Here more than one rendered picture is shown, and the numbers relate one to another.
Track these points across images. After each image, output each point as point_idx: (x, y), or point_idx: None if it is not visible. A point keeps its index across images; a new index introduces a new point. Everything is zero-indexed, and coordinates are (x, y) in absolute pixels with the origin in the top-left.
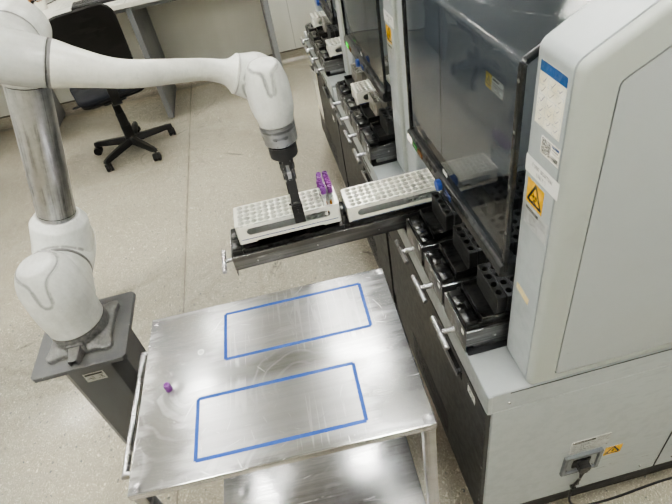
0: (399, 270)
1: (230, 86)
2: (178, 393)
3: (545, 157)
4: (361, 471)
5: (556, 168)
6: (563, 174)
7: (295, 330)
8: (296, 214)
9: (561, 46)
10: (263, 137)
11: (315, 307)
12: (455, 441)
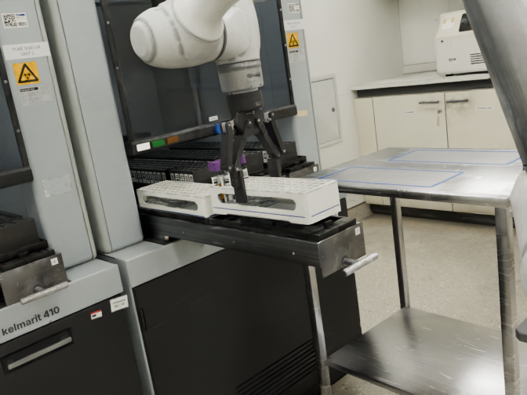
0: (190, 340)
1: (222, 23)
2: (520, 168)
3: (292, 12)
4: (413, 340)
5: (299, 12)
6: (302, 12)
7: (395, 172)
8: (281, 171)
9: None
10: (259, 72)
11: (363, 177)
12: (328, 341)
